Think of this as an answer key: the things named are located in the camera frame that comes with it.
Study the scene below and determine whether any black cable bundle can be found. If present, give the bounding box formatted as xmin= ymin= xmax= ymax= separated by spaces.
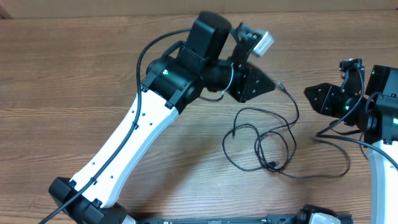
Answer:
xmin=221 ymin=82 xmax=352 ymax=180

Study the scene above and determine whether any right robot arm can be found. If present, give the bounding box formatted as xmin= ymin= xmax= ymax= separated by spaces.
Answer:
xmin=304 ymin=58 xmax=397 ymax=223

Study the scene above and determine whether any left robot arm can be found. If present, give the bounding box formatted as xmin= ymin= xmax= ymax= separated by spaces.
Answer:
xmin=49 ymin=11 xmax=275 ymax=223

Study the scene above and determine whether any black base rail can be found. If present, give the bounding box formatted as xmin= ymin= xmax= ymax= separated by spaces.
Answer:
xmin=133 ymin=214 xmax=354 ymax=224

